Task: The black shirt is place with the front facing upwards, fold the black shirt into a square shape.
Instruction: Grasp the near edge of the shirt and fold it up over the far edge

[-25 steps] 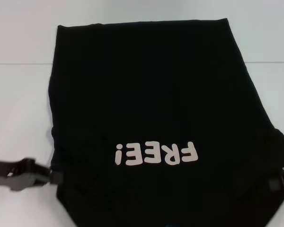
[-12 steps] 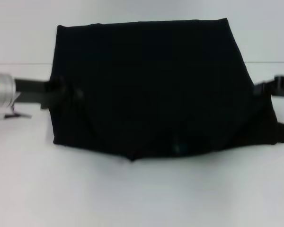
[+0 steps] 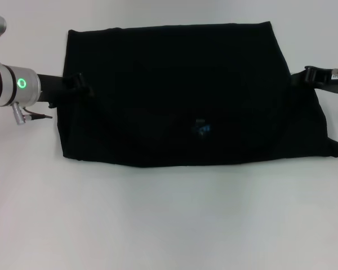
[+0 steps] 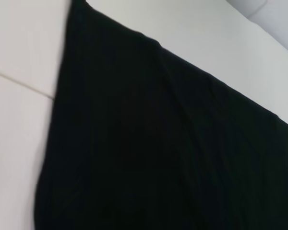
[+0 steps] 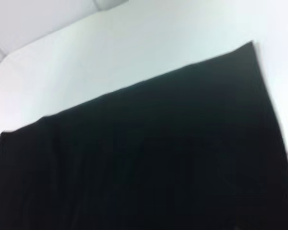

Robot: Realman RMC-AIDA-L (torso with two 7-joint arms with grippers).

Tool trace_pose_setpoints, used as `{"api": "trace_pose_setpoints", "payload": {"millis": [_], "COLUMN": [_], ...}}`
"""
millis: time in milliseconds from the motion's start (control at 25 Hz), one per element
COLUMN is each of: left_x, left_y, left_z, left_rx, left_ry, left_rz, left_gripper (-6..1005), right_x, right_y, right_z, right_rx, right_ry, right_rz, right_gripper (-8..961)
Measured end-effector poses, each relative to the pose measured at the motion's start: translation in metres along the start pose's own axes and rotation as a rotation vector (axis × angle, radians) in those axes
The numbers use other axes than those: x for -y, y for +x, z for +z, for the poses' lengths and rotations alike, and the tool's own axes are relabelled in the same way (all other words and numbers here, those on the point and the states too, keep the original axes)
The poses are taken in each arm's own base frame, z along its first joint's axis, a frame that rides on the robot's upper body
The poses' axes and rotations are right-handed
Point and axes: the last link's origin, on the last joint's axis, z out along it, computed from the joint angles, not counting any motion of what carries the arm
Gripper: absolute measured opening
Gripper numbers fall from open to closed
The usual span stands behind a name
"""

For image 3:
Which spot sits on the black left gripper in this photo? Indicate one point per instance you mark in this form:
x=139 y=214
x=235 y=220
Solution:
x=52 y=88

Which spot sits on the black shirt with FREE print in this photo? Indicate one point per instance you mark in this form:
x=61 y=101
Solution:
x=186 y=84

